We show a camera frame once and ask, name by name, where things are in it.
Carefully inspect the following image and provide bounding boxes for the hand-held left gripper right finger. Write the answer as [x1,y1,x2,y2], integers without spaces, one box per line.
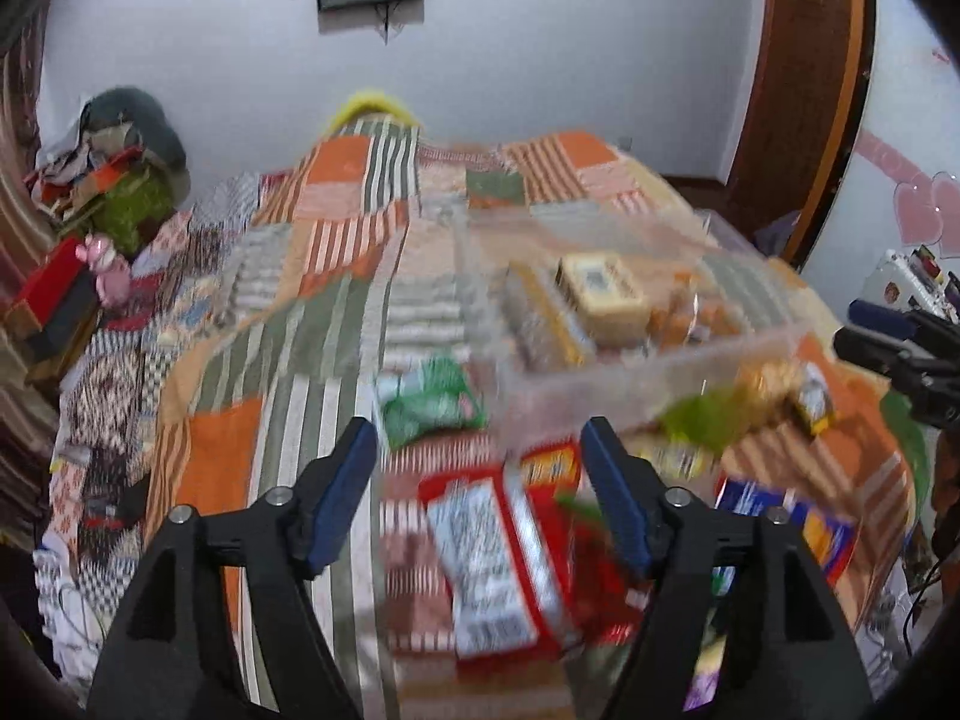
[579,417,875,720]

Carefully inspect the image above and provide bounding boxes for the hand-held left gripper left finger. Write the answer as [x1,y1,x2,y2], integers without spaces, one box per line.
[86,417,378,720]

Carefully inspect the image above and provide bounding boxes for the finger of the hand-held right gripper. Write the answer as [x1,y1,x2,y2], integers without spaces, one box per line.
[849,300,960,352]
[832,326,960,428]

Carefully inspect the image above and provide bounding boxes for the clear plastic storage box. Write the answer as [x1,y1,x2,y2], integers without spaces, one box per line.
[450,202,817,455]

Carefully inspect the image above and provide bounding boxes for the red white-label snack packet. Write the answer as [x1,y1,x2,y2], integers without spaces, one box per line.
[418,465,580,662]

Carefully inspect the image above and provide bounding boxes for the white cluttered item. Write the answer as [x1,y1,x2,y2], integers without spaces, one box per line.
[862,247,960,325]

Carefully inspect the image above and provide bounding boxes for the small yellow snack packet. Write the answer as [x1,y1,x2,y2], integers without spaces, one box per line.
[791,366,838,436]

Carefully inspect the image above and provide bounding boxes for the brown snack packet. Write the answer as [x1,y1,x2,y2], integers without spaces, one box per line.
[737,358,809,422]

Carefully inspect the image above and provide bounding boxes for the lime green snack packet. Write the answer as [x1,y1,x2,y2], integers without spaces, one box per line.
[658,388,752,445]

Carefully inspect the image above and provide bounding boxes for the blue snack packet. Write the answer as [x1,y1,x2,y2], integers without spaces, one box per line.
[712,478,857,580]

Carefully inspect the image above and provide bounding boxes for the orange snack packets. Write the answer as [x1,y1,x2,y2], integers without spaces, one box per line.
[647,276,752,351]

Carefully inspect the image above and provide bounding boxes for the yellow striped snack packet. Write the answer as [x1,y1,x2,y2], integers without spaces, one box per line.
[501,262,599,370]

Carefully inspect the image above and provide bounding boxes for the patchwork striped blanket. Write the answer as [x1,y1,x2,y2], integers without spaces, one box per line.
[34,116,927,720]

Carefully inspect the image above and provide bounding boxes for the purple snack packet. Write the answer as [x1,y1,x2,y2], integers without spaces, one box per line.
[684,641,727,715]

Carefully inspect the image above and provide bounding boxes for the yellow snack box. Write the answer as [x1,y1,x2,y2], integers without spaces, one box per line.
[557,252,651,340]

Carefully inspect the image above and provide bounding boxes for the brown wooden door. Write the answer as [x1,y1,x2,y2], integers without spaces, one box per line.
[722,0,877,265]

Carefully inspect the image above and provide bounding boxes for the pink plush toy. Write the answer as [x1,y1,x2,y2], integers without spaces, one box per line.
[77,232,134,308]

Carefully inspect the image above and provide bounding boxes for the red box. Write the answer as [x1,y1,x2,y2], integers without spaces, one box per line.
[4,237,100,332]

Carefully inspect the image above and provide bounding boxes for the yellow pillow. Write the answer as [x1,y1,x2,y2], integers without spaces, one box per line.
[325,88,422,140]

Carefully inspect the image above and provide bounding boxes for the pile of clothes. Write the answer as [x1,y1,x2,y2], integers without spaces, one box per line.
[28,85,193,257]

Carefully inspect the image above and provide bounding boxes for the striped curtain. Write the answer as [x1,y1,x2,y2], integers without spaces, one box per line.
[0,11,65,541]

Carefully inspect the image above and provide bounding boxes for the pink heart wall decal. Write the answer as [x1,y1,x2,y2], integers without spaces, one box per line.
[891,171,960,257]

